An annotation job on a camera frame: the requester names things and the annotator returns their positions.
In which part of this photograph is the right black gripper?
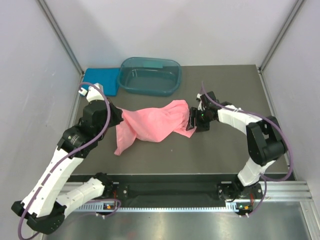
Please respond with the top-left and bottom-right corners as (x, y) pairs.
(186, 107), (214, 133)

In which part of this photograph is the pink t shirt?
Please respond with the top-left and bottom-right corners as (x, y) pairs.
(114, 100), (196, 156)

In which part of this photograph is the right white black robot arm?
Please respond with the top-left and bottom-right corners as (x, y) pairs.
(186, 101), (287, 202)

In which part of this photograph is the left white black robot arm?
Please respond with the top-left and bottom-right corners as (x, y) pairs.
(11, 100), (124, 235)

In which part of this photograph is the folded blue t shirt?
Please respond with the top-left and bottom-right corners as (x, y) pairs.
(83, 68), (120, 97)

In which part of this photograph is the teal plastic tub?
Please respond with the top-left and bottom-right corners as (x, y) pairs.
(117, 57), (182, 97)

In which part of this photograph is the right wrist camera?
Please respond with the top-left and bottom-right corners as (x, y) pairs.
(196, 91), (217, 111)

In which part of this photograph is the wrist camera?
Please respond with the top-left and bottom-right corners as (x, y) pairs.
(78, 83), (104, 103)
(196, 91), (217, 111)

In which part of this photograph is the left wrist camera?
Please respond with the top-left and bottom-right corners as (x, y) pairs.
(78, 83), (104, 103)

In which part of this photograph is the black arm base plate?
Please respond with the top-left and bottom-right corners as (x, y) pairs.
(108, 173), (236, 200)

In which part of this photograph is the grey slotted cable duct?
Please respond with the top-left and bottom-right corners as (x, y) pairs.
(75, 202), (250, 213)

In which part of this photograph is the aluminium frame rail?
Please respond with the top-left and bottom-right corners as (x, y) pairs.
(259, 181), (315, 202)

